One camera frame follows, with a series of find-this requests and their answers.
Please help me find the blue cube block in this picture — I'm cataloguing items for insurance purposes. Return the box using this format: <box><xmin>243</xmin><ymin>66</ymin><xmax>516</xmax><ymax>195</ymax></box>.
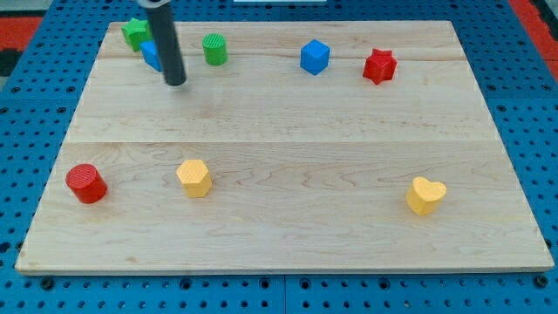
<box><xmin>300</xmin><ymin>39</ymin><xmax>330</xmax><ymax>75</ymax></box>

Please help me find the red star block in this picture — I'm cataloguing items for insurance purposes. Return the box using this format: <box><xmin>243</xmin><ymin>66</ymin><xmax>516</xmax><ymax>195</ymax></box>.
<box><xmin>363</xmin><ymin>48</ymin><xmax>398</xmax><ymax>85</ymax></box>

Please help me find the wooden board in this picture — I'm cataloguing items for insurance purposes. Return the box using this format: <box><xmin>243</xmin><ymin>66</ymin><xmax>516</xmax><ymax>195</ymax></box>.
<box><xmin>16</xmin><ymin>21</ymin><xmax>555</xmax><ymax>276</ymax></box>

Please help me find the blue block behind rod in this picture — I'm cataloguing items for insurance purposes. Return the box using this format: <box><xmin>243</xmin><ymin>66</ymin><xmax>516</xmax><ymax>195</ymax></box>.
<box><xmin>139</xmin><ymin>41</ymin><xmax>161</xmax><ymax>72</ymax></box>

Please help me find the green star block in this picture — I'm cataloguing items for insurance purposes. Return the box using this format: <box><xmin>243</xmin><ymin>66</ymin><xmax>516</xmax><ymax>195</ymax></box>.
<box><xmin>121</xmin><ymin>17</ymin><xmax>153</xmax><ymax>52</ymax></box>

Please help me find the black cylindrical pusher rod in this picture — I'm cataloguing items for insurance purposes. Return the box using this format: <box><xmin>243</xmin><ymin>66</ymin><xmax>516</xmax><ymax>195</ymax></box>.
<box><xmin>138</xmin><ymin>0</ymin><xmax>187</xmax><ymax>86</ymax></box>

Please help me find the yellow heart block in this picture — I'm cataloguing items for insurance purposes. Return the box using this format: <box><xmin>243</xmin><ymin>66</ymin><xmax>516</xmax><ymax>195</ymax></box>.
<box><xmin>405</xmin><ymin>176</ymin><xmax>447</xmax><ymax>215</ymax></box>

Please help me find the yellow hexagon block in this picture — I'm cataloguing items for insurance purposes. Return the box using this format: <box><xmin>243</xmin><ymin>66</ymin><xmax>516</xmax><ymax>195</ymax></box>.
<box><xmin>176</xmin><ymin>160</ymin><xmax>212</xmax><ymax>198</ymax></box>

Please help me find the green cylinder block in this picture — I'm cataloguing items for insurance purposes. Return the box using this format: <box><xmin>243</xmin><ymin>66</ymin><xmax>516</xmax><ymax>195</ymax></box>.
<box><xmin>202</xmin><ymin>33</ymin><xmax>228</xmax><ymax>65</ymax></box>

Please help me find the red cylinder block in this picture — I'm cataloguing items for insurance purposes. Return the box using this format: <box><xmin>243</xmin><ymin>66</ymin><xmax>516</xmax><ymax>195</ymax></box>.
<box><xmin>65</xmin><ymin>164</ymin><xmax>108</xmax><ymax>204</ymax></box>

